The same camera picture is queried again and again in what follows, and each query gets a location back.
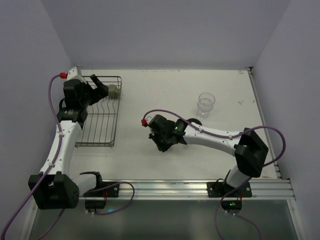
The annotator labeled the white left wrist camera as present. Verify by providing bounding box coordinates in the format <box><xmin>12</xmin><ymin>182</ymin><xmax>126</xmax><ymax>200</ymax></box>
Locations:
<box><xmin>66</xmin><ymin>66</ymin><xmax>86</xmax><ymax>83</ymax></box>

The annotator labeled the black right controller box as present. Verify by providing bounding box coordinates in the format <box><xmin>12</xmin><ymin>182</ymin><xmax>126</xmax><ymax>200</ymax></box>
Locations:
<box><xmin>220</xmin><ymin>200</ymin><xmax>243</xmax><ymax>215</ymax></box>

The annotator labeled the black controller box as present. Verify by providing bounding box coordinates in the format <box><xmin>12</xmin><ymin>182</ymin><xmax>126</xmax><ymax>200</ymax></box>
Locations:
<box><xmin>220</xmin><ymin>200</ymin><xmax>243</xmax><ymax>215</ymax></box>
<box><xmin>84</xmin><ymin>200</ymin><xmax>107</xmax><ymax>213</ymax></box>

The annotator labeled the black left controller box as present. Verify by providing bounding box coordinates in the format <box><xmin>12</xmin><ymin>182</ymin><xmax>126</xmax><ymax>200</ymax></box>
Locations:
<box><xmin>84</xmin><ymin>200</ymin><xmax>107</xmax><ymax>213</ymax></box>

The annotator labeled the clear faceted glass cup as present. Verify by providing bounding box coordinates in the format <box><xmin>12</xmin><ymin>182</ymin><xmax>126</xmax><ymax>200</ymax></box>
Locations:
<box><xmin>197</xmin><ymin>92</ymin><xmax>216</xmax><ymax>119</ymax></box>

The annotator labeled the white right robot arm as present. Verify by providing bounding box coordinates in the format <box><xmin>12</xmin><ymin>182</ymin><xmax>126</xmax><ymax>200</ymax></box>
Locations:
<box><xmin>87</xmin><ymin>70</ymin><xmax>262</xmax><ymax>180</ymax></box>

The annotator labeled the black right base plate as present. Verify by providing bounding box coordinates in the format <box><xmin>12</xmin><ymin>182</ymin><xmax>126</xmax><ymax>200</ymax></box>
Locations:
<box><xmin>206</xmin><ymin>181</ymin><xmax>253</xmax><ymax>198</ymax></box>

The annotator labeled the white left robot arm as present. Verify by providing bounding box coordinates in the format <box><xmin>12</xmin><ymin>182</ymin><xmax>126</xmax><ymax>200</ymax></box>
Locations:
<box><xmin>28</xmin><ymin>75</ymin><xmax>109</xmax><ymax>210</ymax></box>

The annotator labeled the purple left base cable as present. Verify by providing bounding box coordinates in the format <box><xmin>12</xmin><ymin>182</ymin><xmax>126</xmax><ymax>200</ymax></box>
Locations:
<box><xmin>87</xmin><ymin>181</ymin><xmax>136</xmax><ymax>216</ymax></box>

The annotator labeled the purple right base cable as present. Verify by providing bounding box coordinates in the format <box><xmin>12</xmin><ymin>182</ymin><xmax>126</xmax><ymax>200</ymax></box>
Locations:
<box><xmin>211</xmin><ymin>194</ymin><xmax>262</xmax><ymax>240</ymax></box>

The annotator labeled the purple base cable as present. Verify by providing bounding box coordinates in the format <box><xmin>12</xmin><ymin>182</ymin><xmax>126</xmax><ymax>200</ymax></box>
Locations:
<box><xmin>211</xmin><ymin>194</ymin><xmax>262</xmax><ymax>240</ymax></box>
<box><xmin>87</xmin><ymin>181</ymin><xmax>136</xmax><ymax>216</ymax></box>

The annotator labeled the olive green ceramic mug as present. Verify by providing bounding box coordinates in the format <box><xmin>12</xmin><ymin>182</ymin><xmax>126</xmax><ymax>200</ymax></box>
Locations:
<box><xmin>107</xmin><ymin>84</ymin><xmax>120</xmax><ymax>99</ymax></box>

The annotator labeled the black wire dish rack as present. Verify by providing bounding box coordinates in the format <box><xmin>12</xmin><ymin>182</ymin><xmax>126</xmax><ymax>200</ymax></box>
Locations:
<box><xmin>75</xmin><ymin>75</ymin><xmax>122</xmax><ymax>148</ymax></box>

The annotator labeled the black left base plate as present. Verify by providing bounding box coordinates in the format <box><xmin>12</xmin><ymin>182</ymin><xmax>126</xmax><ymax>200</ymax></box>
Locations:
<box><xmin>93</xmin><ymin>181</ymin><xmax>120</xmax><ymax>198</ymax></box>

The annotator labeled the aluminium mounting rail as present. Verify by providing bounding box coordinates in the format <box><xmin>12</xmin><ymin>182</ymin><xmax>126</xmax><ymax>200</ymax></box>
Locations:
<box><xmin>32</xmin><ymin>178</ymin><xmax>295</xmax><ymax>201</ymax></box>

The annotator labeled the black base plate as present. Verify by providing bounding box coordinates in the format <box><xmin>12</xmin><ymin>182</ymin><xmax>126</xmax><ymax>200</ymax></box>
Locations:
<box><xmin>206</xmin><ymin>181</ymin><xmax>253</xmax><ymax>198</ymax></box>
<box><xmin>93</xmin><ymin>181</ymin><xmax>120</xmax><ymax>198</ymax></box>

